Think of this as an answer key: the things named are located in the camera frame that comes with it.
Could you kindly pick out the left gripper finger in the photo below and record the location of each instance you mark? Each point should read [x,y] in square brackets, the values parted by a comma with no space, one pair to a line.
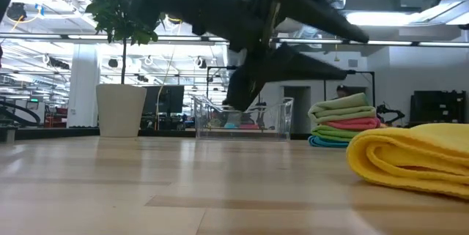
[315,11]
[278,64]

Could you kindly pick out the pale green microfiber towel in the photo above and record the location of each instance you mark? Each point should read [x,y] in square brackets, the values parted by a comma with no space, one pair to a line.
[340,108]

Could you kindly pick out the bright green microfiber towel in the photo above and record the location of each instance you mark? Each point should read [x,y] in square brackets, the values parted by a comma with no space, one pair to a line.
[329,132]

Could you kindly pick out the blue microfiber towel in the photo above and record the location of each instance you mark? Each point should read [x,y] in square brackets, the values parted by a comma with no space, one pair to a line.
[324,143]

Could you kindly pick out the pink microfiber towel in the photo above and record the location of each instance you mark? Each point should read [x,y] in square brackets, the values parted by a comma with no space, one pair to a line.
[355,123]

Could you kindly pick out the yellow microfiber towel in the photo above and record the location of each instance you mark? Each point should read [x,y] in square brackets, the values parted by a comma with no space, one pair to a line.
[421,154]

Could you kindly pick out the yellow hanging pendant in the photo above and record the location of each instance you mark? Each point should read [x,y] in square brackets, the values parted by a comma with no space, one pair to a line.
[336,58]

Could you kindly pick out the clear plastic bin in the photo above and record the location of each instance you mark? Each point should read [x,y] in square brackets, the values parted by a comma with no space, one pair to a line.
[271,121]

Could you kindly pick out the person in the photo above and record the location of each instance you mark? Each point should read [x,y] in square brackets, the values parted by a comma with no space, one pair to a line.
[342,90]

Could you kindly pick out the long ceiling light strip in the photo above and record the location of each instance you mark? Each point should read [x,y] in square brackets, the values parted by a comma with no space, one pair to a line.
[403,42]

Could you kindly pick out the black monitor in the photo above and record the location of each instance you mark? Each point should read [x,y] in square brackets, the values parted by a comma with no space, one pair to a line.
[168,99]

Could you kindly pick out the green plant in white pot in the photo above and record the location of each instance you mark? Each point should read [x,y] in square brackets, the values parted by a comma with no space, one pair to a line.
[121,110]

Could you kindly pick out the black equipment cabinet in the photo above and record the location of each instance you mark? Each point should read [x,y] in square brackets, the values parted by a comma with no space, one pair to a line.
[439,107]

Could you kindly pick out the red tool cabinet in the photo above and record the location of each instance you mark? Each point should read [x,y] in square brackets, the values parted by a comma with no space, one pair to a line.
[55,116]

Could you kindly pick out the black round ceiling device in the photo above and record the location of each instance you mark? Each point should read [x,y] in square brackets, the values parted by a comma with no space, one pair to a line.
[16,11]

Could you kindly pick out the green exit sign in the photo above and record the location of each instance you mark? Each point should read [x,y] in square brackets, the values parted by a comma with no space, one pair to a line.
[33,100]

